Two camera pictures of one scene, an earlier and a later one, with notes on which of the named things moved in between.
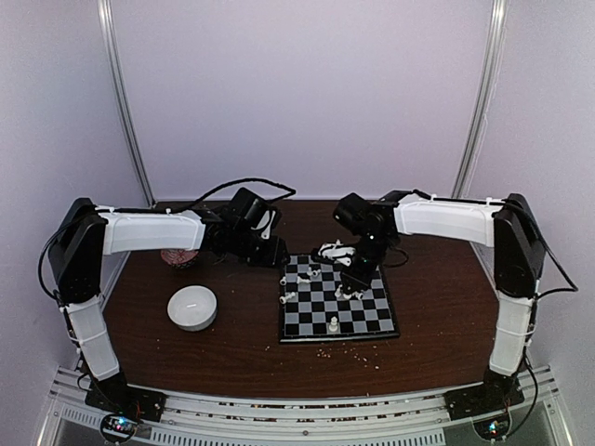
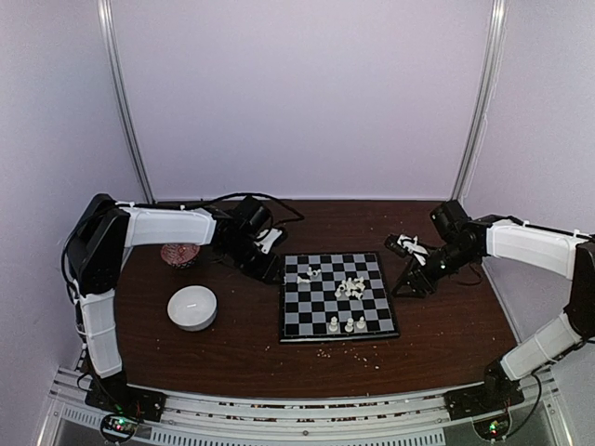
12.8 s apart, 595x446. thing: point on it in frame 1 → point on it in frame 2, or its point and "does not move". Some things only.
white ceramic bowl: [192, 308] does not move
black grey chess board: [314, 308] does not move
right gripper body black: [374, 253] → [430, 282]
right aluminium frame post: [498, 11] does not move
